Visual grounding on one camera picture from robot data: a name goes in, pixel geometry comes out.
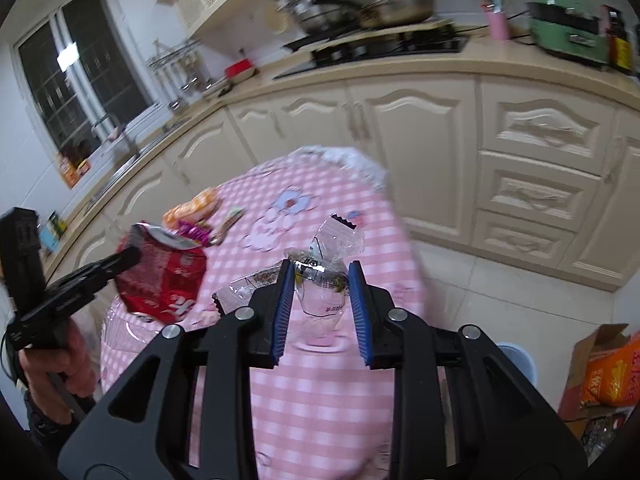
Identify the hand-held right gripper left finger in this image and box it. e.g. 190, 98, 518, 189
57, 259, 296, 480

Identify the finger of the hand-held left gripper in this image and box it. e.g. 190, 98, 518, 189
42, 246, 142, 313

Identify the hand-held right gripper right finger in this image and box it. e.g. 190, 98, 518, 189
348, 260, 588, 480

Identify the red snack bag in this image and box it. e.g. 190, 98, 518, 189
116, 221, 207, 324

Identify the clear printed plastic wrapper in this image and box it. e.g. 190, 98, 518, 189
285, 215, 364, 333

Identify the person's left forearm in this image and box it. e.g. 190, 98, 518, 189
22, 392, 76, 456

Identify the person's left hand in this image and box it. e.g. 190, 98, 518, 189
20, 317, 97, 427

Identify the clear jar with black lid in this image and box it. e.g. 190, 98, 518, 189
37, 222, 61, 252

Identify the clear wrapper with serrated edge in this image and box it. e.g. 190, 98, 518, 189
212, 267, 281, 319

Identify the orange labelled bottle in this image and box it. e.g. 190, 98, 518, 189
56, 152, 81, 189

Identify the stainless steel sink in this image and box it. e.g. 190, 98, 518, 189
85, 147, 156, 206

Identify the green and white wrapper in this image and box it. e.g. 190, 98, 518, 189
215, 207, 246, 246

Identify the pink checked tablecloth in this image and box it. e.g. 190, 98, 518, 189
100, 146, 426, 480

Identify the magenta foil wrapper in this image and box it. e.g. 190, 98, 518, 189
175, 221, 213, 247

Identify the orange bread snack packet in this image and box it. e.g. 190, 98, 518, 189
162, 187, 222, 228

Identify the steel kitchen faucet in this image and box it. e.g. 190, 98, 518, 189
92, 114, 139, 157

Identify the white plastic bag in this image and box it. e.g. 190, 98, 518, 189
300, 145, 389, 187

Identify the light blue bin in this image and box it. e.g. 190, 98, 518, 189
497, 341, 532, 379

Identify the row of cream lower cabinets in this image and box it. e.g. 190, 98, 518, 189
50, 72, 640, 293

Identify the dark kitchen window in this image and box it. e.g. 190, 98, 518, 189
15, 0, 152, 147

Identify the brown cardboard box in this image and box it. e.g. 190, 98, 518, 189
557, 323, 640, 441

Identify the red lidded container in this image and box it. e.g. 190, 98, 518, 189
224, 59, 259, 82

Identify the black glass gas stove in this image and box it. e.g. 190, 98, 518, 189
272, 35, 471, 80

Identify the black induction cooker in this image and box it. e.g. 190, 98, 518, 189
282, 30, 362, 52

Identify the grey crumpled plastic bag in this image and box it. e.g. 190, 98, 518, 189
580, 412, 632, 467

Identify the yellow round board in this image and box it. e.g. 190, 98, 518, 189
265, 7, 292, 37

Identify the wooden board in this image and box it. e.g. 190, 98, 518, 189
350, 17, 456, 44

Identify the steel frying pan with lid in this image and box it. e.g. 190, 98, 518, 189
357, 0, 439, 30

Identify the stainless steel steamer pot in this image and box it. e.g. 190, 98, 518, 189
277, 0, 362, 36

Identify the pink utensil holder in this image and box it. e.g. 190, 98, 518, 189
482, 4, 511, 41

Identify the green electric cooker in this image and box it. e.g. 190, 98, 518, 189
525, 0, 614, 68

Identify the dark sauce bottle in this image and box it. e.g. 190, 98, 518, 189
602, 5, 634, 74

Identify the metal wall utensil rack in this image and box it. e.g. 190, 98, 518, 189
147, 40, 202, 70

